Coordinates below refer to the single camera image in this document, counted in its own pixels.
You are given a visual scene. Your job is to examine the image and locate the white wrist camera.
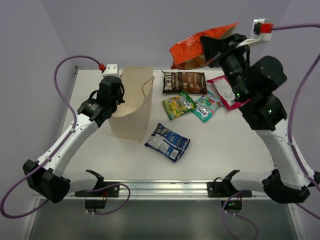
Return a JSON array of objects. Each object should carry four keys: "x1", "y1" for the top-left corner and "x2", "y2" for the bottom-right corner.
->
[
  {"x1": 236, "y1": 18, "x2": 274, "y2": 49},
  {"x1": 98, "y1": 63, "x2": 119, "y2": 78}
]

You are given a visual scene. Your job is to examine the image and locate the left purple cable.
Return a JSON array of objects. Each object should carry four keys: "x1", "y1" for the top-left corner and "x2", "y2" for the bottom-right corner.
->
[{"x1": 0, "y1": 55, "x2": 101, "y2": 218}]

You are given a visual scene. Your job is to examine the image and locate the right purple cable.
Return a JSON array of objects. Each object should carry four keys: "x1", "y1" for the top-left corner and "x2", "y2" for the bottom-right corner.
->
[{"x1": 221, "y1": 23, "x2": 320, "y2": 240}]

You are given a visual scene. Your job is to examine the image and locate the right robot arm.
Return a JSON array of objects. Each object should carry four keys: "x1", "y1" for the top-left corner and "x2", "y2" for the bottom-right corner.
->
[{"x1": 200, "y1": 34, "x2": 320, "y2": 204}]

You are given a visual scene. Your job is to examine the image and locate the beige paper bag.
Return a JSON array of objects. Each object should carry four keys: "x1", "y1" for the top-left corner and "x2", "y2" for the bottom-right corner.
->
[{"x1": 108, "y1": 66, "x2": 155, "y2": 142}]

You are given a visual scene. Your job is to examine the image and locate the aluminium mounting rail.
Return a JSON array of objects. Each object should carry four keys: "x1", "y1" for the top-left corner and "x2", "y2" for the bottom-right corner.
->
[{"x1": 62, "y1": 178, "x2": 296, "y2": 201}]

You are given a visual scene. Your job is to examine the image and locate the left black base bracket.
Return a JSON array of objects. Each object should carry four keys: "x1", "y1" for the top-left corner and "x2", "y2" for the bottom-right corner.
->
[{"x1": 84, "y1": 181, "x2": 120, "y2": 213}]

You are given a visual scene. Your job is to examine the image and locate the right black base bracket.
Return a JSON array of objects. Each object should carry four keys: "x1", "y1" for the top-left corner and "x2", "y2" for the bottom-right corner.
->
[{"x1": 206, "y1": 176, "x2": 253, "y2": 214}]

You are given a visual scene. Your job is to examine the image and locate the red snack bag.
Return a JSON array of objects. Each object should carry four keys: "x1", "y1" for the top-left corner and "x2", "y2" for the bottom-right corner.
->
[{"x1": 169, "y1": 22, "x2": 239, "y2": 70}]

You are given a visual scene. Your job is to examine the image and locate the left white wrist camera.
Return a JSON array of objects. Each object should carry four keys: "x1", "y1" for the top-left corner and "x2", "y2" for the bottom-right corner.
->
[{"x1": 98, "y1": 63, "x2": 119, "y2": 78}]

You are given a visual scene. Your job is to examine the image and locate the blue snack bag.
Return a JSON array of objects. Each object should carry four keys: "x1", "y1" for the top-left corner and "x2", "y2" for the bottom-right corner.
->
[{"x1": 144, "y1": 123, "x2": 191, "y2": 163}]

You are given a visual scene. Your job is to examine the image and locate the purple cable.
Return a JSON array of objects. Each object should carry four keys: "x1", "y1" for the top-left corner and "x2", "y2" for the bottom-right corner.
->
[
  {"x1": 221, "y1": 23, "x2": 320, "y2": 240},
  {"x1": 0, "y1": 55, "x2": 101, "y2": 218}
]

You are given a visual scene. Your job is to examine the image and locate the black base bracket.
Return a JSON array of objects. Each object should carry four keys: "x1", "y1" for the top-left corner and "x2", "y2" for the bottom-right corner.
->
[
  {"x1": 206, "y1": 176, "x2": 253, "y2": 214},
  {"x1": 84, "y1": 181, "x2": 120, "y2": 213}
]

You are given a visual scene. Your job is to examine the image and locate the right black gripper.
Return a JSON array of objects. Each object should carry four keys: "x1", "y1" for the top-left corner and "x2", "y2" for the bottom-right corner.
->
[{"x1": 201, "y1": 33, "x2": 255, "y2": 102}]

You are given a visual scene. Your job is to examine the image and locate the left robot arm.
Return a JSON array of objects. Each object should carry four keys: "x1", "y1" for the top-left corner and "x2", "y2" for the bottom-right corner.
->
[{"x1": 22, "y1": 76, "x2": 124, "y2": 204}]

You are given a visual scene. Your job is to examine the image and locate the pink snack bag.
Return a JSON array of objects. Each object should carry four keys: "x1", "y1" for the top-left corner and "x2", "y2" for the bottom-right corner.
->
[{"x1": 206, "y1": 75, "x2": 251, "y2": 111}]

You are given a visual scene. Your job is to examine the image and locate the teal snack bag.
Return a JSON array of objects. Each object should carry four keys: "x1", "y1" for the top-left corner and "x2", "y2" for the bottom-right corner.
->
[{"x1": 191, "y1": 91, "x2": 224, "y2": 123}]

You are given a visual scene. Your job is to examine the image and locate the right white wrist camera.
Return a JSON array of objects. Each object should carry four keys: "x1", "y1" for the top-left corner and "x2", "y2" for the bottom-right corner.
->
[{"x1": 236, "y1": 18, "x2": 274, "y2": 49}]

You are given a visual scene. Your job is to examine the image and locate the green yellow candy bag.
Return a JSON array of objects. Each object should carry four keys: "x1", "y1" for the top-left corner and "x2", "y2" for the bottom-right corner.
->
[{"x1": 161, "y1": 90, "x2": 196, "y2": 120}]

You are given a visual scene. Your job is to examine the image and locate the brown chips bag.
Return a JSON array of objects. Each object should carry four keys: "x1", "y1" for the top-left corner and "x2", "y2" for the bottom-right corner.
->
[{"x1": 162, "y1": 71, "x2": 208, "y2": 95}]

